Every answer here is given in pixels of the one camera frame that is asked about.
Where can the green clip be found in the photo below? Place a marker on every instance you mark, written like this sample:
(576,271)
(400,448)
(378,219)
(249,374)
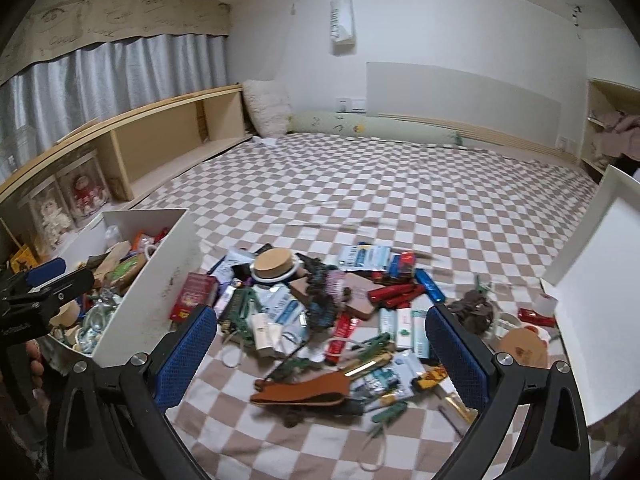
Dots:
(287,367)
(387,412)

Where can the white printed packet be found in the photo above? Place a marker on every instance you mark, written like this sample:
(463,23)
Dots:
(237,266)

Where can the round jar with wooden lid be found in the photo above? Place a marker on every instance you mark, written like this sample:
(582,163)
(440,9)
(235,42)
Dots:
(272,262)

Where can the clear plastic packets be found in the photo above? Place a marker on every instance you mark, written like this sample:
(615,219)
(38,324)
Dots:
(97,325)

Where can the grey curtain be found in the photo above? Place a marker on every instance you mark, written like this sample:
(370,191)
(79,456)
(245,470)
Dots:
(150,65)

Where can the fluffy white pillow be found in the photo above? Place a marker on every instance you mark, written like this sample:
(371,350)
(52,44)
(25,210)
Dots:
(267,105)

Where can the checkered bed blanket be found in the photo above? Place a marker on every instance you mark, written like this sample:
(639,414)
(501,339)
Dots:
(400,185)

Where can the yellow black packet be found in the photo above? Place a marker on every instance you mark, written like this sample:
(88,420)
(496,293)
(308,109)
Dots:
(430,377)

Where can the beige printed curtain valance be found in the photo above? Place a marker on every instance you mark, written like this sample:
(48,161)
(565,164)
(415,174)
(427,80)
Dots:
(125,15)

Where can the pile of clothes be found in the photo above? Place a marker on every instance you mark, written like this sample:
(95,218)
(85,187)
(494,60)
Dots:
(620,130)

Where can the brown leather case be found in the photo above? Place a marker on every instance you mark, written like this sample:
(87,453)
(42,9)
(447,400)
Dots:
(305,387)

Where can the tan paper card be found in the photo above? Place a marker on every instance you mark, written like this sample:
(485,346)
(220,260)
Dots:
(111,260)

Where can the white headboard panel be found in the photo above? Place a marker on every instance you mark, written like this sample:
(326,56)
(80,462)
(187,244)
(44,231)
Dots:
(450,90)

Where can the blue white packet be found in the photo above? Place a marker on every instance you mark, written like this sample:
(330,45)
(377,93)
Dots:
(365,257)

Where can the clear case with white doll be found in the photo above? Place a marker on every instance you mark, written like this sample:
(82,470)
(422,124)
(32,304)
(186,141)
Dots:
(50,215)

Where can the dark crochet yarn piece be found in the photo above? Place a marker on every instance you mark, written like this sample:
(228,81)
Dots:
(322,300)

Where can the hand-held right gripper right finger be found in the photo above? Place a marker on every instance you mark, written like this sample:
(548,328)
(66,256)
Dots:
(457,360)

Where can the white box lid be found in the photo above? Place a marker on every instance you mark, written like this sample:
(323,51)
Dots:
(600,285)

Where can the clear case with red doll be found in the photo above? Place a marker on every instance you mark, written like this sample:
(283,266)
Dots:
(85,195)

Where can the white storage box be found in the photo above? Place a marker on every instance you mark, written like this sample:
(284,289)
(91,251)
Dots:
(165,260)

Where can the hanging white bag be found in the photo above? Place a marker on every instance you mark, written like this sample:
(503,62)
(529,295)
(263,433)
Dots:
(342,20)

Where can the long wooden bedside shelf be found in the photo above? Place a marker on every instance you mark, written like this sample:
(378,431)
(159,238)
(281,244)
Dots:
(165,135)

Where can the white paper scrap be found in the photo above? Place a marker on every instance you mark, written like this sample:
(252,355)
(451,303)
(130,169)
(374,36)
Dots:
(268,141)

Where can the white green tube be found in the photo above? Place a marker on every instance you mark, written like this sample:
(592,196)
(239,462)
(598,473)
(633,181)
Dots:
(412,332)
(387,327)

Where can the white medicine packet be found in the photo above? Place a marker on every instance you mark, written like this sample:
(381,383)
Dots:
(282,310)

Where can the white wall socket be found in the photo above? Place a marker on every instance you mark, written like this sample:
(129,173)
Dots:
(563,144)
(350,105)

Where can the blue lighter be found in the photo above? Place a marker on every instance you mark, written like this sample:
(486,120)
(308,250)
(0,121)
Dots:
(430,285)

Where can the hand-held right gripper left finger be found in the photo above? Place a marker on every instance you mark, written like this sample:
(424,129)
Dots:
(187,355)

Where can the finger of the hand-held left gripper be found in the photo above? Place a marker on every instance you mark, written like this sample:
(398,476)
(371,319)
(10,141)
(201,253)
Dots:
(47,269)
(65,287)

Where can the small yellow box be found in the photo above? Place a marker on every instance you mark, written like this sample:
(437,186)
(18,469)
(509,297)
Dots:
(22,259)

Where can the tall wooden shelf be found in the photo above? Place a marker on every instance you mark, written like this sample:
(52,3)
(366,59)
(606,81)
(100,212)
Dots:
(595,110)

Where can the round brown coaster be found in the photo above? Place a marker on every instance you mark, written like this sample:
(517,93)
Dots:
(522,350)

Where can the person's left hand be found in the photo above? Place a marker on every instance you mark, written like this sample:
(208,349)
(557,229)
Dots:
(36,360)

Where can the red cigarette pack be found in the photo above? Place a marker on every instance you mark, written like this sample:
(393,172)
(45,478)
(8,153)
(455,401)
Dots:
(192,295)

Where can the orange red lighter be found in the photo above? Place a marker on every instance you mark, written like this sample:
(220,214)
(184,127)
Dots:
(402,264)

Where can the white cup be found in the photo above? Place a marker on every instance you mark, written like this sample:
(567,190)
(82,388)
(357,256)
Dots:
(151,251)

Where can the red toothpaste tube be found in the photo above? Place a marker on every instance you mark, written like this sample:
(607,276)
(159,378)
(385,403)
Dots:
(342,335)

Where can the long green bolster pillow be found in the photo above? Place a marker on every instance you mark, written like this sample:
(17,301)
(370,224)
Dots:
(350,125)

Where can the wooden bed slats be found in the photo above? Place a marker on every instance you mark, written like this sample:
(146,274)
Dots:
(525,142)

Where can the brown wooden block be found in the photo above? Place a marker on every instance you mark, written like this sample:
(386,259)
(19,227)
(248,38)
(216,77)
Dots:
(360,297)

